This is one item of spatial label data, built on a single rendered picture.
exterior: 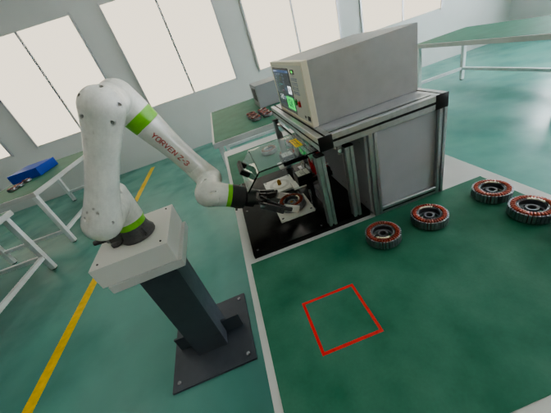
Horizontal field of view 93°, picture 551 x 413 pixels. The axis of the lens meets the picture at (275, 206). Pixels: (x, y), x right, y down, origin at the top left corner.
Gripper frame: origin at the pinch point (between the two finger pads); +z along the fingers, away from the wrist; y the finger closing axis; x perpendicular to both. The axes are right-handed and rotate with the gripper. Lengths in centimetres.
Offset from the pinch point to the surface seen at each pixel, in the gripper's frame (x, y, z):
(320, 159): 25.4, 19.8, -2.9
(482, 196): 26, 36, 51
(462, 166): 31, 13, 65
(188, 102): -28, -473, -62
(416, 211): 16.3, 31.3, 32.4
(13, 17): 40, -474, -324
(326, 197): 12.9, 20.5, 3.5
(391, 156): 30.9, 20.9, 22.0
